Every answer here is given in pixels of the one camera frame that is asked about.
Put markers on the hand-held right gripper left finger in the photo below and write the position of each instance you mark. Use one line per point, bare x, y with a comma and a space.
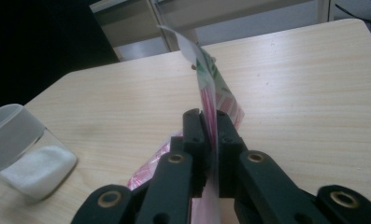
194, 130

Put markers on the clear jar with white lid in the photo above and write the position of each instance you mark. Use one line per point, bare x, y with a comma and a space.
15, 137

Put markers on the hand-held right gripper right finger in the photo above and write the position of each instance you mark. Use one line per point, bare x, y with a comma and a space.
228, 137

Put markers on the light wooden shelf unit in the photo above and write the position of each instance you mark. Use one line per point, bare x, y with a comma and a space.
136, 21

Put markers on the pink and white plastic bag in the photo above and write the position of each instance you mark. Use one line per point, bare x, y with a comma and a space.
209, 93

